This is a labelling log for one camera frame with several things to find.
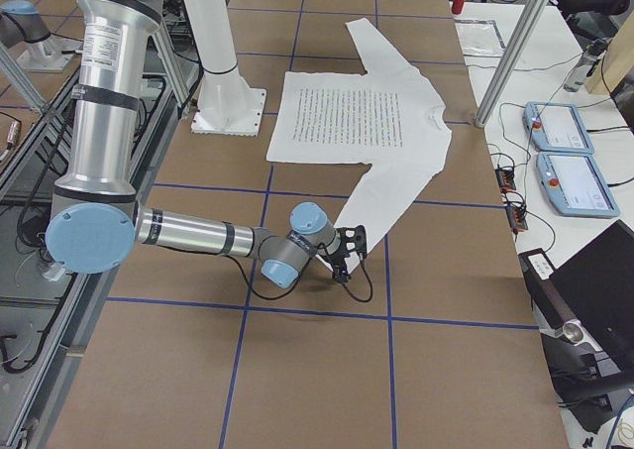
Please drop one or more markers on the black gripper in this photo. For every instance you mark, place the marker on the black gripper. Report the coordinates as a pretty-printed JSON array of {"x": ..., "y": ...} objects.
[{"x": 338, "y": 264}]

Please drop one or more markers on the upper blue teach pendant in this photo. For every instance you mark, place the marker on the upper blue teach pendant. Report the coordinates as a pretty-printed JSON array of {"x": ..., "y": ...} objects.
[{"x": 556, "y": 127}]

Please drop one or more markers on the white long-sleeve printed shirt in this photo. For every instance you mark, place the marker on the white long-sleeve printed shirt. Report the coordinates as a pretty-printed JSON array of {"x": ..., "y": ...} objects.
[{"x": 389, "y": 118}]

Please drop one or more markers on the aluminium frame post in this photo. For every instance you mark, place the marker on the aluminium frame post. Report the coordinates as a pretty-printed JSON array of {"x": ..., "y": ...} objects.
[{"x": 522, "y": 32}]

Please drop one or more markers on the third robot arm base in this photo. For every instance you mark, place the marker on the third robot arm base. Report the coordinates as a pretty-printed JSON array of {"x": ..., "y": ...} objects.
[{"x": 21, "y": 23}]

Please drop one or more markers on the clear plastic sheet mat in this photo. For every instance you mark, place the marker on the clear plastic sheet mat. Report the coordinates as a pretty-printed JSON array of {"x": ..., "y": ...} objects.
[{"x": 480, "y": 38}]

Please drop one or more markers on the black laptop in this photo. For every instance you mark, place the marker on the black laptop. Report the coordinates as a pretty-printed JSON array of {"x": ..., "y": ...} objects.
[{"x": 597, "y": 285}]

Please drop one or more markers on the aluminium side frame rail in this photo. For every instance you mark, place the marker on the aluminium side frame rail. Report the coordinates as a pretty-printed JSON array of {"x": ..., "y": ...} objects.
[{"x": 45, "y": 312}]

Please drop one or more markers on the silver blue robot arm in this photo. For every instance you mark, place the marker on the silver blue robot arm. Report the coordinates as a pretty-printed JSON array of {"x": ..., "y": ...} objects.
[{"x": 96, "y": 216}]

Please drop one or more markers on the black white remote box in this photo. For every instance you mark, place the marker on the black white remote box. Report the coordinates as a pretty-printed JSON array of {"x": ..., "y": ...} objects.
[{"x": 535, "y": 265}]

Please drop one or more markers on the lower blue teach pendant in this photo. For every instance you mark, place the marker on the lower blue teach pendant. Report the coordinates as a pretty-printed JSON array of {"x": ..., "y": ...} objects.
[{"x": 575, "y": 186}]

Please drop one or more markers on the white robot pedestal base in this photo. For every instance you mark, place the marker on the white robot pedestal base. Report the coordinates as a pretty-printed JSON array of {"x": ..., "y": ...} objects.
[{"x": 226, "y": 104}]

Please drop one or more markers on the orange black circuit board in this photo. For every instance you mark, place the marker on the orange black circuit board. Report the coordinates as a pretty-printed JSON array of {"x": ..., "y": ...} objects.
[{"x": 505, "y": 177}]

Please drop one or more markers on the blue teach pendant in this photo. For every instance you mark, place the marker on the blue teach pendant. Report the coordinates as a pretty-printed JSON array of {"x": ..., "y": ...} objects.
[
  {"x": 575, "y": 186},
  {"x": 556, "y": 127}
]

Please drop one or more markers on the silver metal cylinder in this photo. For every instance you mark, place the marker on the silver metal cylinder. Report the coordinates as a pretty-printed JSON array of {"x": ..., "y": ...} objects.
[{"x": 573, "y": 332}]

